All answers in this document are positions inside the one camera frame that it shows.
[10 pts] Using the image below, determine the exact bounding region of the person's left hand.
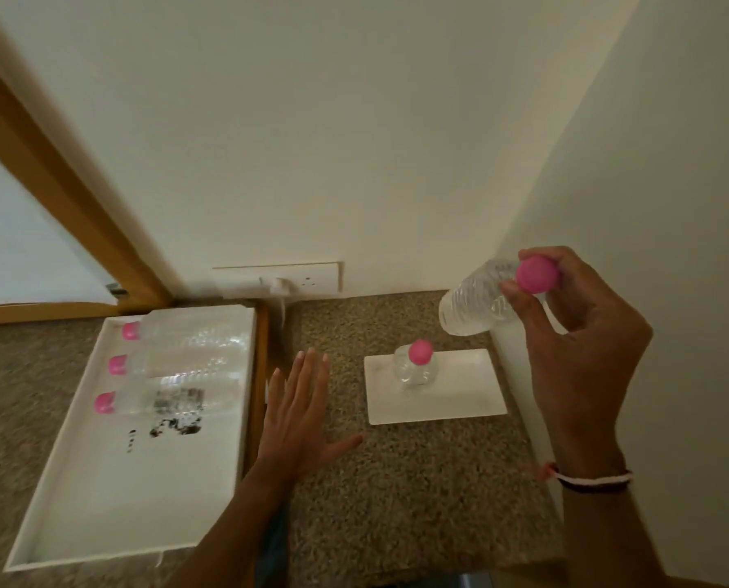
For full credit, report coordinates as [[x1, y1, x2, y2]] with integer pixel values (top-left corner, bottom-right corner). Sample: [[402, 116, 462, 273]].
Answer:
[[255, 347, 365, 488]]

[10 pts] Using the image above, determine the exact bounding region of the person's right hand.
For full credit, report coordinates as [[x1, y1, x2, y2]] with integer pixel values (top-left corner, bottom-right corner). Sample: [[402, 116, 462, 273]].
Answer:
[[499, 246, 655, 479]]

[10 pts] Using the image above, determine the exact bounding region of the clear bottle with pink cap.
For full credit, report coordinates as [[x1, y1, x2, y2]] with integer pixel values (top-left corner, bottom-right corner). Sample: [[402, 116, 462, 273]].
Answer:
[[94, 378, 243, 418], [107, 350, 245, 380], [122, 315, 252, 351], [393, 338, 440, 390], [438, 254, 564, 337]]

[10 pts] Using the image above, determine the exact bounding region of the person's left forearm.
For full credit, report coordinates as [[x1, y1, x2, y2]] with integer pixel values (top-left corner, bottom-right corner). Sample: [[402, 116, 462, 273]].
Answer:
[[173, 466, 295, 588]]

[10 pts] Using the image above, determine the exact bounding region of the person's right forearm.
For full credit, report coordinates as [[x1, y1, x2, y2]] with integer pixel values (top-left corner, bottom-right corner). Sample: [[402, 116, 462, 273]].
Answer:
[[554, 476, 673, 588]]

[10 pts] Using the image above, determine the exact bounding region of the wooden divider strip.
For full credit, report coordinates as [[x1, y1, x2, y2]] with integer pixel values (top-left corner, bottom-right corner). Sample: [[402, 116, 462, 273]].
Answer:
[[241, 305, 271, 484]]

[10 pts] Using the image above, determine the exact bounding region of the small white tray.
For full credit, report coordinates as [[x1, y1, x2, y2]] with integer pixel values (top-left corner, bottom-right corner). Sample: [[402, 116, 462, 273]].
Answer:
[[363, 348, 508, 427]]

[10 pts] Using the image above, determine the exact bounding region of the blue garment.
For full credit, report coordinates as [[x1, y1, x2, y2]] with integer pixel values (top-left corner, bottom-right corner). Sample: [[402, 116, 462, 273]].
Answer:
[[258, 501, 292, 588]]

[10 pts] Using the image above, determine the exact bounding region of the red white thread wristband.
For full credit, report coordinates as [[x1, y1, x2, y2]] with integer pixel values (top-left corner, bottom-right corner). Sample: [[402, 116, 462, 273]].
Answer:
[[535, 462, 635, 494]]

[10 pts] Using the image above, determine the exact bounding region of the large white tray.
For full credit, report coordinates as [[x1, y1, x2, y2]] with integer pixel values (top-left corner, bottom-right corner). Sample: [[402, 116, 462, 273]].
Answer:
[[3, 304, 259, 574]]

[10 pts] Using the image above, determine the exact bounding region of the white wall socket plate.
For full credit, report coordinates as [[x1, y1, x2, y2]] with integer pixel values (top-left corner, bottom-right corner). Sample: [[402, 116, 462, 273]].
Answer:
[[212, 261, 344, 298]]

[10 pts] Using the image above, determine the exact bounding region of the wooden frame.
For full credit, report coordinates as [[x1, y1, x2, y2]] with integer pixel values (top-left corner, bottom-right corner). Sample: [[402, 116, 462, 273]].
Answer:
[[0, 41, 175, 327]]

